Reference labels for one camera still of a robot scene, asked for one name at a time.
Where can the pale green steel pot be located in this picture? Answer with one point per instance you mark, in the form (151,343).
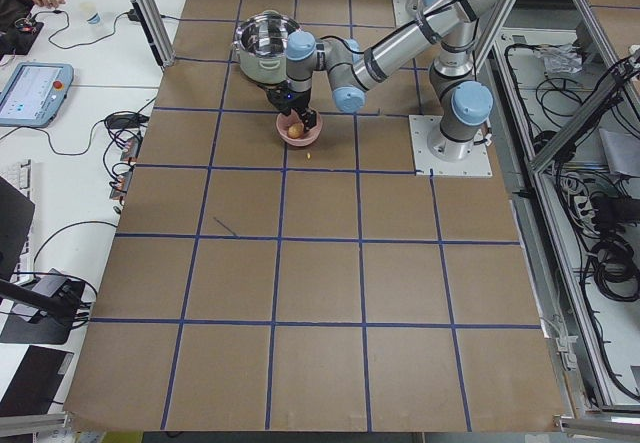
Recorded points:
(259,46)

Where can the black camera stand base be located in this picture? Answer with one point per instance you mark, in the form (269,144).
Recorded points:
(37,318)

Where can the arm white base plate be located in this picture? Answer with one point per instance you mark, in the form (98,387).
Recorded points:
(435,155)
(405,11)

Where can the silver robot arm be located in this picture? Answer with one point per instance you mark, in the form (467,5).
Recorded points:
(449,24)

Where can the paper cup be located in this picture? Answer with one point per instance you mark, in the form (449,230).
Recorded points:
(90,13)

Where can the white keyboard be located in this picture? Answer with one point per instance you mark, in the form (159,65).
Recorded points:
(19,175)

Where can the blue teach pendant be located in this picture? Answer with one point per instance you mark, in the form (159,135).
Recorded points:
(34,94)

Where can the pink plastic bowl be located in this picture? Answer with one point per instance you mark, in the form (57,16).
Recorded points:
(310,136)

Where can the brown egg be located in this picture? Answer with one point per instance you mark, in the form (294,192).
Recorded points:
(296,131)

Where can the aluminium frame post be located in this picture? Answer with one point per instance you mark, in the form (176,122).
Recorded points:
(155,32)

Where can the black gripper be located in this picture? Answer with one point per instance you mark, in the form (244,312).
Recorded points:
(298,103)

